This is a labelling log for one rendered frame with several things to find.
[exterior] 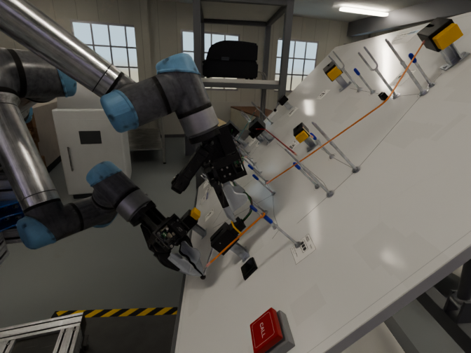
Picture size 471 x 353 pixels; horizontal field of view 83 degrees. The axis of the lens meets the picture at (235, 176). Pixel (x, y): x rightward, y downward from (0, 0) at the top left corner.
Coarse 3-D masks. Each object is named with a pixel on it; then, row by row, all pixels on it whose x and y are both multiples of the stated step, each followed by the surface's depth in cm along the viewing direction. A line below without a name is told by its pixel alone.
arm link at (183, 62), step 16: (160, 64) 49; (176, 64) 48; (192, 64) 50; (160, 80) 49; (176, 80) 49; (192, 80) 50; (176, 96) 50; (192, 96) 50; (176, 112) 53; (192, 112) 51
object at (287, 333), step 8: (280, 312) 43; (280, 320) 42; (280, 328) 40; (288, 328) 41; (288, 336) 39; (280, 344) 39; (288, 344) 38; (264, 352) 40; (272, 352) 39; (280, 352) 39
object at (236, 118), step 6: (234, 108) 659; (240, 108) 653; (246, 108) 658; (252, 108) 663; (234, 114) 663; (240, 114) 616; (246, 114) 580; (252, 114) 545; (258, 114) 545; (234, 120) 666; (240, 120) 620; (246, 120) 583; (240, 126) 622; (246, 126) 586
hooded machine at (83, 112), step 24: (72, 96) 297; (96, 96) 304; (72, 120) 295; (96, 120) 302; (72, 144) 303; (96, 144) 311; (120, 144) 319; (72, 168) 309; (120, 168) 328; (72, 192) 321
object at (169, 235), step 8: (144, 208) 60; (152, 208) 63; (136, 216) 61; (144, 216) 60; (152, 216) 62; (160, 216) 63; (176, 216) 63; (136, 224) 64; (144, 224) 64; (152, 224) 60; (160, 224) 60; (168, 224) 61; (176, 224) 62; (184, 224) 63; (152, 232) 64; (160, 232) 61; (168, 232) 62; (176, 232) 61; (184, 232) 62; (152, 240) 61; (160, 240) 58; (168, 240) 60; (176, 240) 61; (152, 248) 64; (160, 248) 63; (168, 248) 58
